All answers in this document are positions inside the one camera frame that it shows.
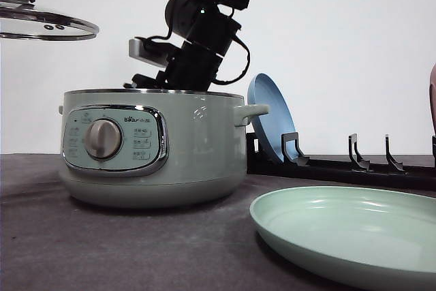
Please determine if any black plate rack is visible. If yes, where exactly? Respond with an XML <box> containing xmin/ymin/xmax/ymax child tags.
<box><xmin>247</xmin><ymin>132</ymin><xmax>436</xmax><ymax>191</ymax></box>

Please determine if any glass steamer lid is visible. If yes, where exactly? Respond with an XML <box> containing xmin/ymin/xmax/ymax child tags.
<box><xmin>0</xmin><ymin>0</ymin><xmax>99</xmax><ymax>41</ymax></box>

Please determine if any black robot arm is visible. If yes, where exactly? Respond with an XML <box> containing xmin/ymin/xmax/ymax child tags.
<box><xmin>124</xmin><ymin>0</ymin><xmax>249</xmax><ymax>91</ymax></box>

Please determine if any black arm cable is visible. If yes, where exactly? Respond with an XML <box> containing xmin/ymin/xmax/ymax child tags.
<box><xmin>136</xmin><ymin>5</ymin><xmax>251</xmax><ymax>85</ymax></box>

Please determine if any pink plate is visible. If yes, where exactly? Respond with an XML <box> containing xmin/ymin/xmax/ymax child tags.
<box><xmin>429</xmin><ymin>62</ymin><xmax>436</xmax><ymax>136</ymax></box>

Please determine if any grey table mat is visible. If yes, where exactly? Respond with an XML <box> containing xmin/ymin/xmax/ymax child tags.
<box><xmin>0</xmin><ymin>154</ymin><xmax>436</xmax><ymax>291</ymax></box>

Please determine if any green electric steamer pot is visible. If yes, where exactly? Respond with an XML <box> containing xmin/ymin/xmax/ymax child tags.
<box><xmin>59</xmin><ymin>88</ymin><xmax>270</xmax><ymax>210</ymax></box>

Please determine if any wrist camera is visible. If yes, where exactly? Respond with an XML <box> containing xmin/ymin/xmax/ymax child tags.
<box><xmin>128</xmin><ymin>37</ymin><xmax>170</xmax><ymax>68</ymax></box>

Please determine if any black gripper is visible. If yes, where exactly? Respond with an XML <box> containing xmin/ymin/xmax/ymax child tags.
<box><xmin>123</xmin><ymin>42</ymin><xmax>223</xmax><ymax>91</ymax></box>

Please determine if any green plate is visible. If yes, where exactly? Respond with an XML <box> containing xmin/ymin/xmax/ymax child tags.
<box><xmin>250</xmin><ymin>186</ymin><xmax>436</xmax><ymax>291</ymax></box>

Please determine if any blue plate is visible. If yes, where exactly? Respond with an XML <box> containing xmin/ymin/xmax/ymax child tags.
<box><xmin>247</xmin><ymin>73</ymin><xmax>298</xmax><ymax>161</ymax></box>

